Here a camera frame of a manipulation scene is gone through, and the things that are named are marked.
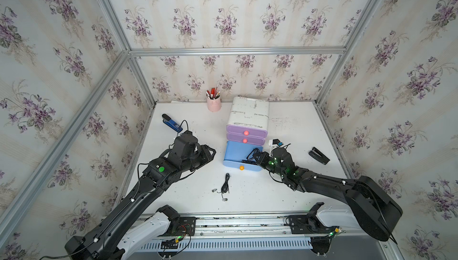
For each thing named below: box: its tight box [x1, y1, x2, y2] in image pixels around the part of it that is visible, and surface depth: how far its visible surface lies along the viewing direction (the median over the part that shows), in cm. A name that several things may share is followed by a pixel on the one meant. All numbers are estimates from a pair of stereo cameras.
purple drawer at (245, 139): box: [226, 132, 266, 146], surface depth 89 cm
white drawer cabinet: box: [227, 96, 270, 130], surface depth 87 cm
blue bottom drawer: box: [223, 140, 263, 172], surface depth 92 cm
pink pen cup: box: [206, 96, 222, 113], surface depth 113 cm
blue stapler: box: [161, 113, 184, 132], surface depth 109 cm
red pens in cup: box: [205, 84, 221, 100], surface depth 113 cm
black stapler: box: [308, 146, 331, 166], surface depth 95 cm
